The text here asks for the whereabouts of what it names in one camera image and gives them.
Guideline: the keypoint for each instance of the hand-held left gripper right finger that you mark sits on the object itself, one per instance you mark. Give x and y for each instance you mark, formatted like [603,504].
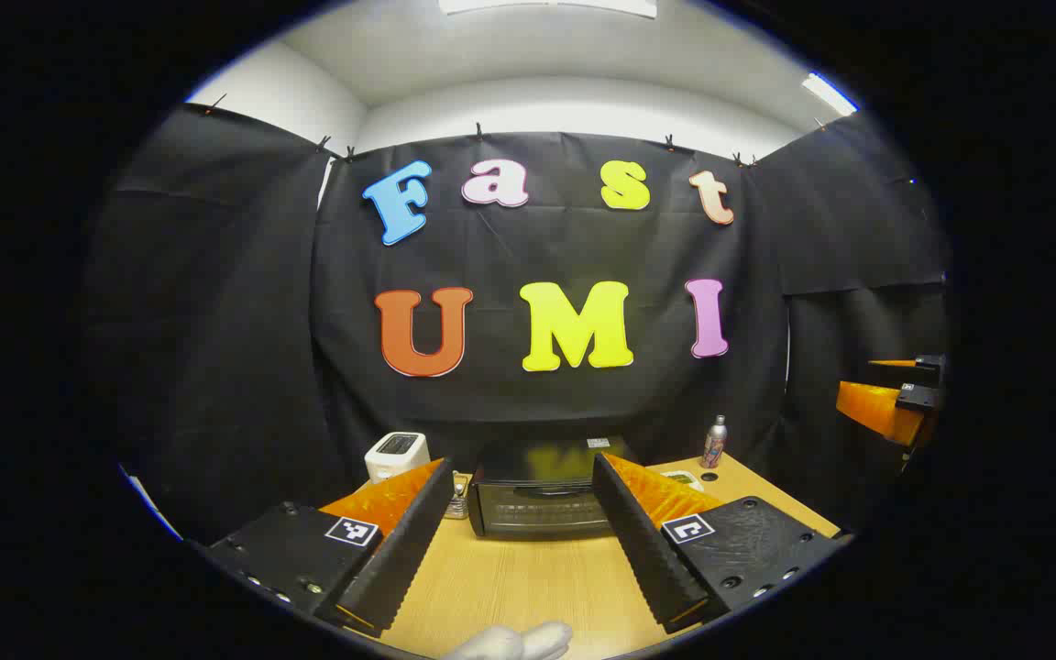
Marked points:
[643,550]

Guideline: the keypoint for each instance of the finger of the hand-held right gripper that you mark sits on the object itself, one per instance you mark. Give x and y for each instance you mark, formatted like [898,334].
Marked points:
[927,367]
[876,408]

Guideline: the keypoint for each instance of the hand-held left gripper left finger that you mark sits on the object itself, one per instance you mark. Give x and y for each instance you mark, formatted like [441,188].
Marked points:
[404,550]

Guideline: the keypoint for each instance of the black electric oven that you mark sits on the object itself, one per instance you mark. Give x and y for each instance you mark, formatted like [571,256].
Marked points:
[537,504]

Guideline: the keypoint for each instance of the small pale container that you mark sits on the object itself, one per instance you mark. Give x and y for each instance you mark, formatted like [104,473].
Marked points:
[459,497]

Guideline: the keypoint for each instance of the white divided snack tray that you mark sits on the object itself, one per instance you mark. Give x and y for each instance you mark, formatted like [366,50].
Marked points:
[682,478]

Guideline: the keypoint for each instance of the white toaster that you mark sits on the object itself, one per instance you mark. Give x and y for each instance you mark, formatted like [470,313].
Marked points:
[395,458]

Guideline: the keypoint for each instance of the silver printed bottle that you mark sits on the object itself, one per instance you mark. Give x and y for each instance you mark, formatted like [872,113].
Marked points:
[714,449]

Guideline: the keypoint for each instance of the small ceiling light panel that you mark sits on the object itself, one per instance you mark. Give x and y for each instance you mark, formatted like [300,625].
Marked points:
[829,93]

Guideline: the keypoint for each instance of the long ceiling light panel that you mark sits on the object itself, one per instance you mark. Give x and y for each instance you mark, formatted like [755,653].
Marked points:
[546,5]

